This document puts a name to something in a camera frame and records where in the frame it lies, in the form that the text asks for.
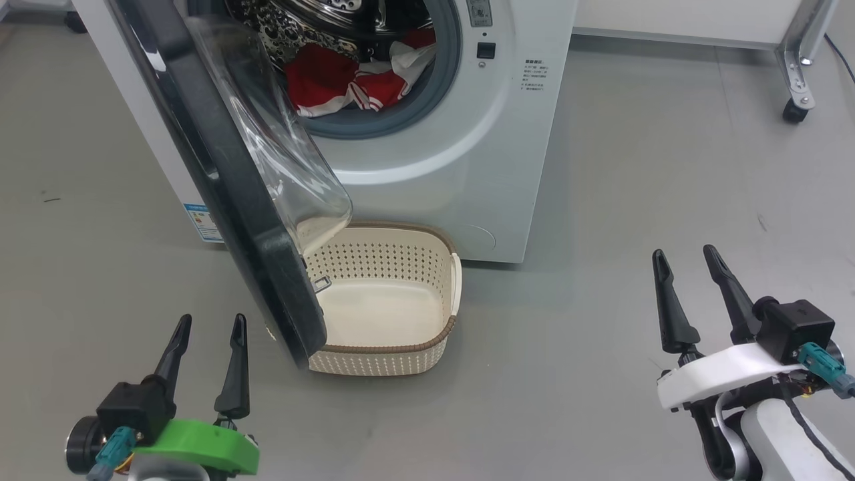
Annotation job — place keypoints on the washing machine glass door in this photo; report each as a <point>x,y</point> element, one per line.
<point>220,200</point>

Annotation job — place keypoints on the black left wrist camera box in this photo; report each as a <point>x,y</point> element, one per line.
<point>133,407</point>

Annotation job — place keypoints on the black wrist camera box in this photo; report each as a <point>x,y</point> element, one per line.
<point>795,327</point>
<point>133,407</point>

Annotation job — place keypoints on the cream perforated laundry basket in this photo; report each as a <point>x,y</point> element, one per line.
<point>387,314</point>

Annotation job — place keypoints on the blue energy label sticker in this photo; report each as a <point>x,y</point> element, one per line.
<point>202,224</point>

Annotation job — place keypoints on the white front-load washing machine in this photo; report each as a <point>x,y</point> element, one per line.
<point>467,167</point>

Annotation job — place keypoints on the red and white garment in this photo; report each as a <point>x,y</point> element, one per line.
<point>320,77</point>

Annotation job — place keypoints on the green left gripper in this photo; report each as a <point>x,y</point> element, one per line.
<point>207,447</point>

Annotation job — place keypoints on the white partition panel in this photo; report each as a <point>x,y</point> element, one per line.
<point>668,17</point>

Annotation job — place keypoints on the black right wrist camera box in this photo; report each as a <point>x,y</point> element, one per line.
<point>795,327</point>

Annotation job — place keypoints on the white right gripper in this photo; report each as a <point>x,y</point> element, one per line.
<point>715,374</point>

